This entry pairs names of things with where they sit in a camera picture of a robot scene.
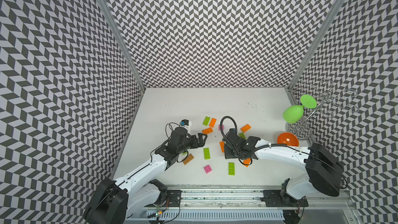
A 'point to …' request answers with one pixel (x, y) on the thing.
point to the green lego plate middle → (207, 153)
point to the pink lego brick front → (207, 169)
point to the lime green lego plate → (206, 121)
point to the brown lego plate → (189, 157)
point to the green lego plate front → (231, 168)
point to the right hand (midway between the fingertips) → (229, 154)
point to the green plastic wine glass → (292, 114)
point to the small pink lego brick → (222, 126)
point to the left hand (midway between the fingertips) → (200, 137)
